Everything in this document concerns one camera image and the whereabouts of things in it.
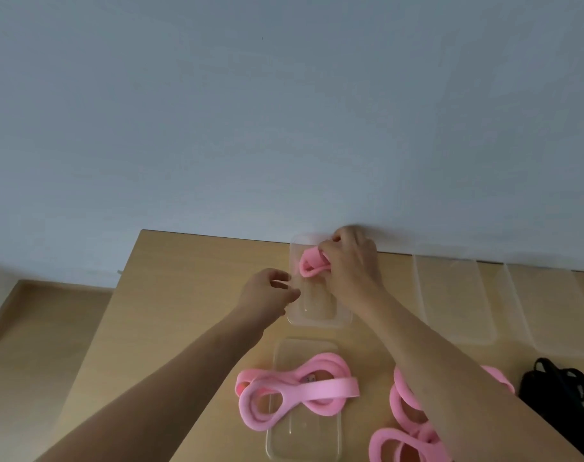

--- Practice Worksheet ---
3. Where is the person's right forearm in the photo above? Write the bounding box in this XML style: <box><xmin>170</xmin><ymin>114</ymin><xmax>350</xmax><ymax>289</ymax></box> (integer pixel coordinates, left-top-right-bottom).
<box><xmin>346</xmin><ymin>286</ymin><xmax>584</xmax><ymax>462</ymax></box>

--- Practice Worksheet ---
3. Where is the person's left hand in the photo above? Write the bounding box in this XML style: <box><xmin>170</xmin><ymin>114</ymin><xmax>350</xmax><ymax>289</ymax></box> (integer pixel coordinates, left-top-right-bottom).
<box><xmin>232</xmin><ymin>268</ymin><xmax>301</xmax><ymax>340</ymax></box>

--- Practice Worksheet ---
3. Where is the person's left forearm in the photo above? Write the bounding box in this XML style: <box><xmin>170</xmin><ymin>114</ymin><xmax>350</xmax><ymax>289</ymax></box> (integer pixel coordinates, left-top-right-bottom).
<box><xmin>36</xmin><ymin>312</ymin><xmax>269</xmax><ymax>462</ymax></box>

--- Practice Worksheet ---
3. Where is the black strapped bag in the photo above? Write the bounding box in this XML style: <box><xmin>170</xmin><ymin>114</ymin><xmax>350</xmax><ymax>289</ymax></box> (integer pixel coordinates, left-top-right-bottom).
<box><xmin>518</xmin><ymin>357</ymin><xmax>584</xmax><ymax>460</ymax></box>

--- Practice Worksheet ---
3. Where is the person's right hand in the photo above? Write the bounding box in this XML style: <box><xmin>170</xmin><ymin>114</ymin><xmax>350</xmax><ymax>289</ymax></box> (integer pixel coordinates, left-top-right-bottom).
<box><xmin>317</xmin><ymin>225</ymin><xmax>385</xmax><ymax>312</ymax></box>

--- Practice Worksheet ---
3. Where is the clear plastic container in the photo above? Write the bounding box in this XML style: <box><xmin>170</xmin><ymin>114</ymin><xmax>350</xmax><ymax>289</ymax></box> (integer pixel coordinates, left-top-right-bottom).
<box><xmin>265</xmin><ymin>337</ymin><xmax>346</xmax><ymax>462</ymax></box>
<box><xmin>287</xmin><ymin>233</ymin><xmax>353</xmax><ymax>329</ymax></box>
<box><xmin>493</xmin><ymin>262</ymin><xmax>584</xmax><ymax>360</ymax></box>
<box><xmin>412</xmin><ymin>254</ymin><xmax>498</xmax><ymax>346</ymax></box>

